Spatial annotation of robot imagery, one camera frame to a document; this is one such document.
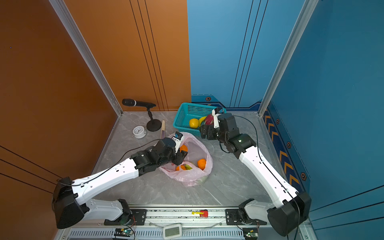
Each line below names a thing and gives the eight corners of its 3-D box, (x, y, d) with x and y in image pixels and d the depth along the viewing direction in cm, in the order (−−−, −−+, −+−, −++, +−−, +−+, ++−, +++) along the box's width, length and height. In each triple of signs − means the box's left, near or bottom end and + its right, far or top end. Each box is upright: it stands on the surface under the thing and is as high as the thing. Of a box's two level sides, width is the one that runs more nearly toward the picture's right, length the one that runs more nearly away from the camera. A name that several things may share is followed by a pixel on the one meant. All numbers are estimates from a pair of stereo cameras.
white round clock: (133, 138, 106) (131, 134, 103) (136, 129, 111) (134, 125, 108) (145, 138, 106) (143, 134, 103) (147, 129, 111) (146, 125, 108)
